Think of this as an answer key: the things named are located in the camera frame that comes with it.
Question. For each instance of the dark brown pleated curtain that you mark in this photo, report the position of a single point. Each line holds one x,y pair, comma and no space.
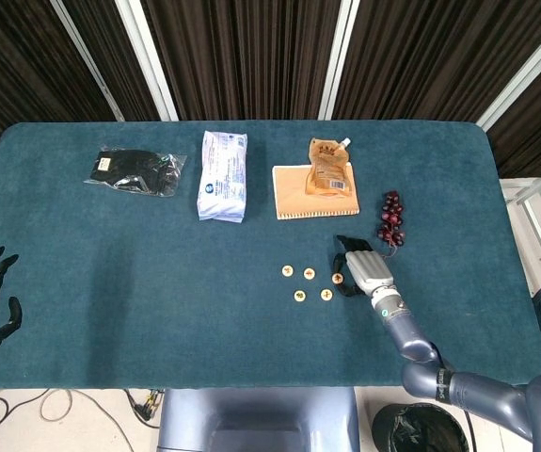
251,56

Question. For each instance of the black power plug strip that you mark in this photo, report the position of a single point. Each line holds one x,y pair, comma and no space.
145,409

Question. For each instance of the white metal frame rack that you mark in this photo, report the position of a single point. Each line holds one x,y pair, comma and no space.
533,198

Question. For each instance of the blue grey robot torso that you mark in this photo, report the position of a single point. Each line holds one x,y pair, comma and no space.
256,414

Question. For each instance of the black trash bin with bag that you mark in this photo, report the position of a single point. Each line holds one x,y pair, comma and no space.
416,433

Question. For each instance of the orange spout pouch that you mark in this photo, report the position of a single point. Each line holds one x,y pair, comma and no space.
326,169

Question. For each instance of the white blue paper package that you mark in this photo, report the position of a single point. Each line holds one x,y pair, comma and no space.
223,179

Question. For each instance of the purple grape bunch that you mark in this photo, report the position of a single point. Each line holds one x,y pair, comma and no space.
391,212

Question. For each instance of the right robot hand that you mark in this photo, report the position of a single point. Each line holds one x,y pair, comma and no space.
369,273

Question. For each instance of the black gloves in plastic bag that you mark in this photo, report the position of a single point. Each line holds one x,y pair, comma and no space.
129,169

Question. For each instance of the teal table cloth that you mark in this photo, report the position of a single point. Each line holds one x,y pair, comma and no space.
157,282

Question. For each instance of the white partition post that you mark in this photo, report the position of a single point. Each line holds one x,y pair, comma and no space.
524,77
340,56
147,61

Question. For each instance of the spiral bound notebook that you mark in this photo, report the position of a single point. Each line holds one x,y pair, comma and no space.
293,193

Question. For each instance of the thin grey partition post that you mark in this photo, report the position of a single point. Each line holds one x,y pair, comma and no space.
86,59

